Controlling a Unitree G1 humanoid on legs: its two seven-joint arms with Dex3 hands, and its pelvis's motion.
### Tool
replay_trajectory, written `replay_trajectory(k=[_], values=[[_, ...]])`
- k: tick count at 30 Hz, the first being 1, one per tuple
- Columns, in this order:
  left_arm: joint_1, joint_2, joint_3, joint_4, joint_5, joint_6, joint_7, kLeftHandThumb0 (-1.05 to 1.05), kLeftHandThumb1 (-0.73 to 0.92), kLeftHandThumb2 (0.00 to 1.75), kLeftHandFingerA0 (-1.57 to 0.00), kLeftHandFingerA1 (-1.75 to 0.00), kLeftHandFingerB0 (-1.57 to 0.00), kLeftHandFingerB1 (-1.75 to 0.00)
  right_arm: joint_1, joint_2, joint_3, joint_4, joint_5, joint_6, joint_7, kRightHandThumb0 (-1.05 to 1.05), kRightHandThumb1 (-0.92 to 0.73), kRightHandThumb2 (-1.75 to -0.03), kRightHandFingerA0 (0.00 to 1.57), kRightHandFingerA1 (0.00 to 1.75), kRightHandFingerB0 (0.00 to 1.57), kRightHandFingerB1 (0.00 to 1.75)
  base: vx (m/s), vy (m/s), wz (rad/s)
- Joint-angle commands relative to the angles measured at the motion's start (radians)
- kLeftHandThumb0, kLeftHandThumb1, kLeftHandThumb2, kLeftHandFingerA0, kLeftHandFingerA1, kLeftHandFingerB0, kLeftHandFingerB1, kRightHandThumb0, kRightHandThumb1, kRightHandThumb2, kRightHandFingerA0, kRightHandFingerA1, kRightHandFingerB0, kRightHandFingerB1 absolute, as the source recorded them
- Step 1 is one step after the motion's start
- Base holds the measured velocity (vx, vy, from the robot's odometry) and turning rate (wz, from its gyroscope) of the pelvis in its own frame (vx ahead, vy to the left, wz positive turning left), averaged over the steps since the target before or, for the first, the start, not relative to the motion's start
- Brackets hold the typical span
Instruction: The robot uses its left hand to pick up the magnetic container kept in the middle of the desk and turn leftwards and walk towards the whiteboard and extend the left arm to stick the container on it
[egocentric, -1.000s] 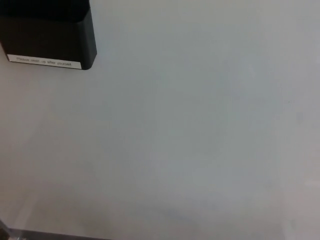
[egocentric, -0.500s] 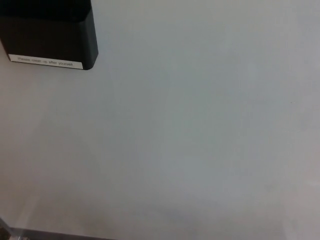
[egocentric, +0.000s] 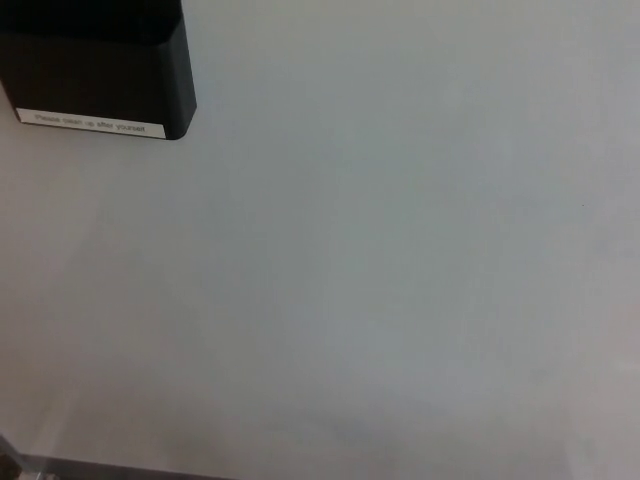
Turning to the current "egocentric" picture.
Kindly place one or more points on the white whiteboard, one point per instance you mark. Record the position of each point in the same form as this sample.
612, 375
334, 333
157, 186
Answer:
375, 250

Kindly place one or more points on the black magnetic container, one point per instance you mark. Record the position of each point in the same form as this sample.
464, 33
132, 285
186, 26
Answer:
100, 65

